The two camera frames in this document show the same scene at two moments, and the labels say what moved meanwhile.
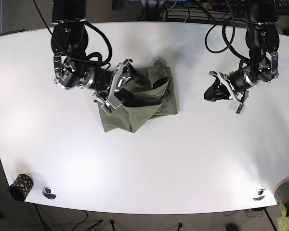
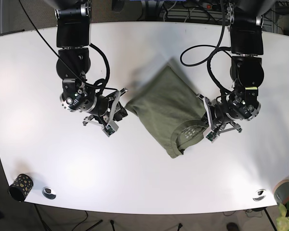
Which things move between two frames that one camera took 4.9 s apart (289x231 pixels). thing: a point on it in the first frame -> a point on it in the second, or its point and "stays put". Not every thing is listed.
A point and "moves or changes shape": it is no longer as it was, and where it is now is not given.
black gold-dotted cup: [21, 187] stays put
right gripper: [108, 83] -> [102, 112]
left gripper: [238, 81] -> [216, 110]
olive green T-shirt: [157, 99] moves or changes shape
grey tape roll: [285, 190] stays put
